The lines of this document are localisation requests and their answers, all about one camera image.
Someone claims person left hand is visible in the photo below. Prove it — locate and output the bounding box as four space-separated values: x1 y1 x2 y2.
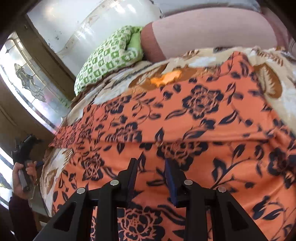
12 161 37 200

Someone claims wooden stained glass door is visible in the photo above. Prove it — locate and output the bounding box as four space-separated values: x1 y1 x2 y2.
0 14 77 209

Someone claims grey pillow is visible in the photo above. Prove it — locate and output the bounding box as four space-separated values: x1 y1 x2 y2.
151 0 261 16

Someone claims green checkered folded quilt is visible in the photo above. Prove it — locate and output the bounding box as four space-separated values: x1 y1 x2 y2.
74 26 144 96

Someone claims pink bolster cushion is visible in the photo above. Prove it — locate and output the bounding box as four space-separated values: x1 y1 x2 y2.
140 7 291 62

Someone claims leaf pattern fleece blanket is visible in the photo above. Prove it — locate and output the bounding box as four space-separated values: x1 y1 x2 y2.
40 45 296 217

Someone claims orange floral garment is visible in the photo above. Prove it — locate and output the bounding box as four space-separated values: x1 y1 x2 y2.
52 51 295 240

